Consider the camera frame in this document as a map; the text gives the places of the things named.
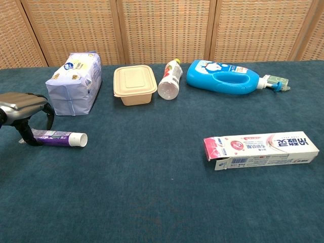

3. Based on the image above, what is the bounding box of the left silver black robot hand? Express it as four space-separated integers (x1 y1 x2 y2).
0 92 55 147

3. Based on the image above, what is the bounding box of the purple toothpaste tube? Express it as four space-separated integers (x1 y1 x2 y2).
20 128 89 147

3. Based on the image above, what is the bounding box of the white pink toothpaste box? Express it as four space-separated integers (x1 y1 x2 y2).
204 131 320 172

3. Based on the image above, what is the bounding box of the white blue tissue pack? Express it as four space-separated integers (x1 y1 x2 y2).
45 52 103 116

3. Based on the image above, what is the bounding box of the beige lidded food container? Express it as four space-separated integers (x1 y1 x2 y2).
113 65 156 106

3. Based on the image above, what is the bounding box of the drink bottle with green cap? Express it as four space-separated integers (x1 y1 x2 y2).
157 58 183 100

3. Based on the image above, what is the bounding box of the teal table mat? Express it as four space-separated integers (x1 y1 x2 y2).
0 60 324 243

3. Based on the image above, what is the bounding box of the woven bamboo folding screen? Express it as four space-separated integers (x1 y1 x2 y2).
0 0 324 69

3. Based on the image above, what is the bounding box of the blue detergent pump bottle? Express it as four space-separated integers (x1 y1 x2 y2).
186 59 282 96

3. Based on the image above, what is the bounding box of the small green carton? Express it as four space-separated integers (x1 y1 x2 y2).
262 74 290 92

